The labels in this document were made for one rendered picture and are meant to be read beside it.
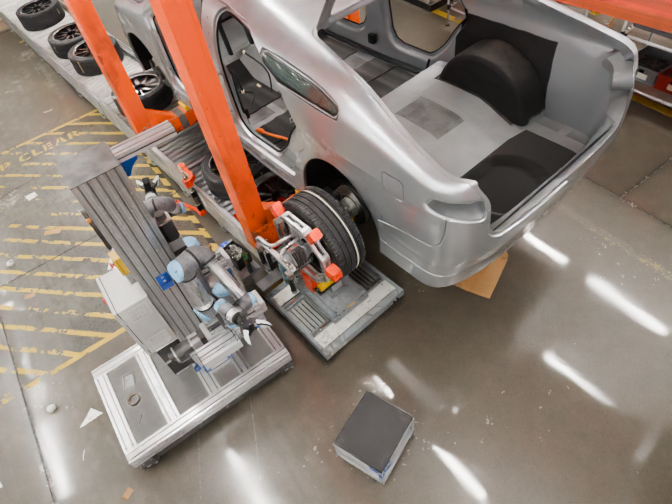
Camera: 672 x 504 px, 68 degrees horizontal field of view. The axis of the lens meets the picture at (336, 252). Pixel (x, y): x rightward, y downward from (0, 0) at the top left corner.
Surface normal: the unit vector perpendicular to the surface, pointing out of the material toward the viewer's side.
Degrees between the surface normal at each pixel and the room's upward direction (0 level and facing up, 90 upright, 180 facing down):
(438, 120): 2
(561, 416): 0
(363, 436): 0
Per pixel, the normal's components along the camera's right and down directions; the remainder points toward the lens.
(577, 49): -0.74, 0.32
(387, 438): -0.13, -0.63
